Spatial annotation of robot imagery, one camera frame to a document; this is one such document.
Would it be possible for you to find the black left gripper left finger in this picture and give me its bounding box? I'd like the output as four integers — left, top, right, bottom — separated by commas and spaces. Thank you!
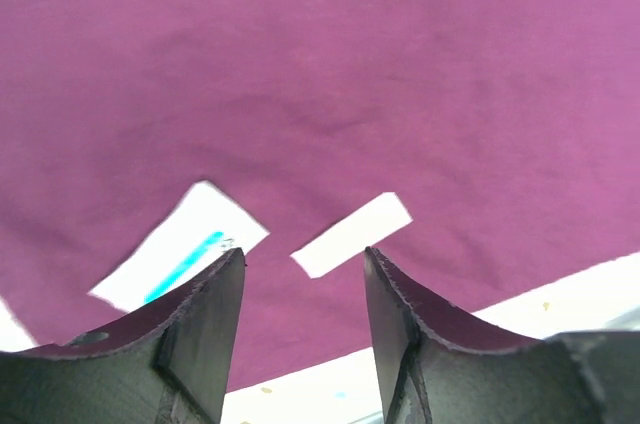
1, 248, 246, 423

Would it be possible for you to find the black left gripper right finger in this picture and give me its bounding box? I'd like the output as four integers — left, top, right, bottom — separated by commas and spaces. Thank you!
364, 247, 639, 424

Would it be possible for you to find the purple cloth mat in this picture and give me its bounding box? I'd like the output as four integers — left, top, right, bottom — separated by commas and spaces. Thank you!
1, 0, 639, 389

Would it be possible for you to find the white green suture packet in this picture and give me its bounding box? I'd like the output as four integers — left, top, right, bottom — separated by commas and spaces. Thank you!
89, 181, 269, 312

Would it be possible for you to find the small white bandage strip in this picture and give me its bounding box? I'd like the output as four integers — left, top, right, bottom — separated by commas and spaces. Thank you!
291, 192, 413, 279

